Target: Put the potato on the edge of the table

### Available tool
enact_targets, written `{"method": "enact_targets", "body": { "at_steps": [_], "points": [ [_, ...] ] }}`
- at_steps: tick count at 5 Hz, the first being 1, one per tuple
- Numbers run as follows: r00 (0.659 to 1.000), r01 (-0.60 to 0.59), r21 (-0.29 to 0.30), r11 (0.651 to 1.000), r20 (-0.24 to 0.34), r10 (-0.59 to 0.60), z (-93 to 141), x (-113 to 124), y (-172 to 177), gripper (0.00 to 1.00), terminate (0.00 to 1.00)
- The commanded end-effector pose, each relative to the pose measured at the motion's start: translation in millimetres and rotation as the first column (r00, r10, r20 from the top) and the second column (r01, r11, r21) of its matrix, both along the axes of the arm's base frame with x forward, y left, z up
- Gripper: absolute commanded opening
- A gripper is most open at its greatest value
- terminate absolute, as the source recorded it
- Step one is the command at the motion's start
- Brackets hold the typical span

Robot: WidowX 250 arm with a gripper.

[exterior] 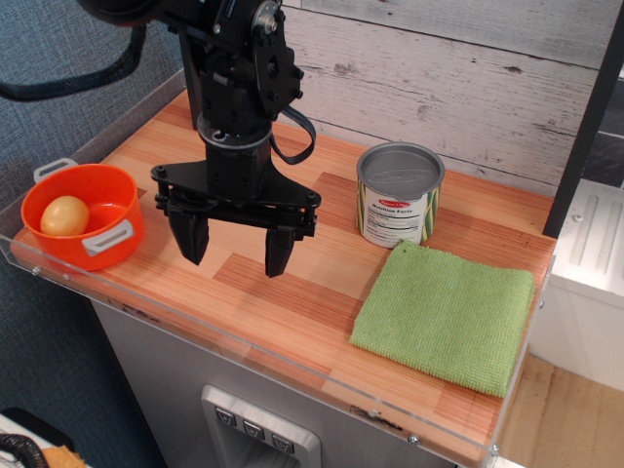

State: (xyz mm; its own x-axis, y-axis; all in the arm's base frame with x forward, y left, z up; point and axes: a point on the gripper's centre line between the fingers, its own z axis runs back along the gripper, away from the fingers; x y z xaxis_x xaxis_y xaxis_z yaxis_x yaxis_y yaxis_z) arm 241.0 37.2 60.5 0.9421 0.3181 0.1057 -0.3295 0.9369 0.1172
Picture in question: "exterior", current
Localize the orange bowl with grey handles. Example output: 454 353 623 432
20 158 144 271

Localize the yellow potato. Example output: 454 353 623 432
40 196 90 237

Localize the silver tin can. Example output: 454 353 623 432
356 142 446 249

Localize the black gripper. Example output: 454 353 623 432
151 131 321 278

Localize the green folded cloth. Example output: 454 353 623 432
350 241 534 398

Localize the white toy appliance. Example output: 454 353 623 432
529 179 623 390

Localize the clear acrylic table guard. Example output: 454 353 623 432
3 230 503 467

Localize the silver toy fridge cabinet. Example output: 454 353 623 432
94 303 450 467

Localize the orange object bottom left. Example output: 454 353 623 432
42 446 87 468

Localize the black cable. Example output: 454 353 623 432
267 105 318 166

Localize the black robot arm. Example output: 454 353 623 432
83 1 321 277

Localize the dark vertical post right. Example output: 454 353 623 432
542 2 623 239

